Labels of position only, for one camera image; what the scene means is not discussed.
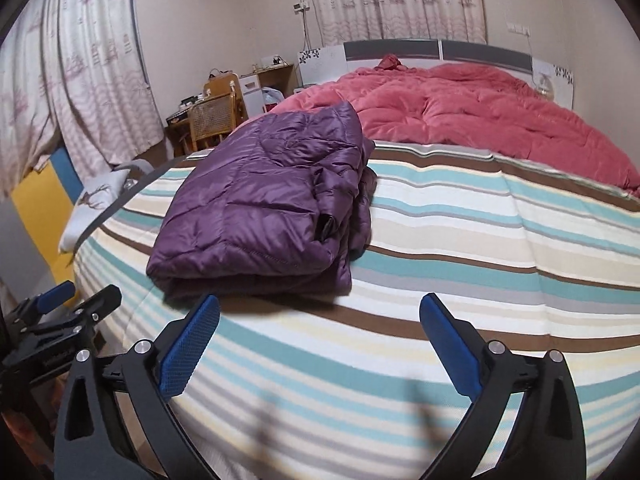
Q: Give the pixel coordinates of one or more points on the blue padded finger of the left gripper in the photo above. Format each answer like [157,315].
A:
[55,297]

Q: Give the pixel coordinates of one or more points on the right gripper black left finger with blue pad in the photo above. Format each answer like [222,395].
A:
[92,440]

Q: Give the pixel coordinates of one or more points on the purple quilted down jacket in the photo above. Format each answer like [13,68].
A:
[282,205]

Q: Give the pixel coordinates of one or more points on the white deer print pillow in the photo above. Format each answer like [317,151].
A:
[97,195]

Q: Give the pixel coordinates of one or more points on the striped bed sheet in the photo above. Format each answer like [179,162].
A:
[348,387]

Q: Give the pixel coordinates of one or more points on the white patterned side curtain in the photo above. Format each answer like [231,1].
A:
[72,73]

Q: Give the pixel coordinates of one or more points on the wooden wicker chair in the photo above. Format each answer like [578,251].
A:
[217,115]

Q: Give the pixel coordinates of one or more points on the wooden bedside desk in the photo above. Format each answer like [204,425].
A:
[253,86]

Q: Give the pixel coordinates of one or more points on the red quilted comforter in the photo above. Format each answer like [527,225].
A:
[475,106]

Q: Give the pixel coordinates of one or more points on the grey white headboard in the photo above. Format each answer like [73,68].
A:
[317,66]

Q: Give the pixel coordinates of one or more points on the white patterned window curtain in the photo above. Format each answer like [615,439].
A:
[351,20]

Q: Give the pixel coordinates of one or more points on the yellow blue wall panel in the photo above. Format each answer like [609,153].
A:
[33,220]

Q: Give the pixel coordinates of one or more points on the white wall socket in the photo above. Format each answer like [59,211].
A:
[518,29]

